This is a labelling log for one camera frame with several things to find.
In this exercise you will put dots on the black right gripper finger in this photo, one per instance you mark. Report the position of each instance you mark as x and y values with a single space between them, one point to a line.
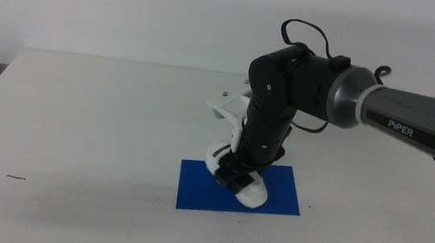
224 175
242 184

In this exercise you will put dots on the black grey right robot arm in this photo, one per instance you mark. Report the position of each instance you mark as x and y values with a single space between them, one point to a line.
404 113

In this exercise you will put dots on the blue rectangular mat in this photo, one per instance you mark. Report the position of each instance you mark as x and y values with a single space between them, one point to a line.
198 192

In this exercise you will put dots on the small dark thread scrap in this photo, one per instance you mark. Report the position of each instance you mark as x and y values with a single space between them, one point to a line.
16 176

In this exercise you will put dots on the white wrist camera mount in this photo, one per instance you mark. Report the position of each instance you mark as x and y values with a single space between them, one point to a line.
229 106

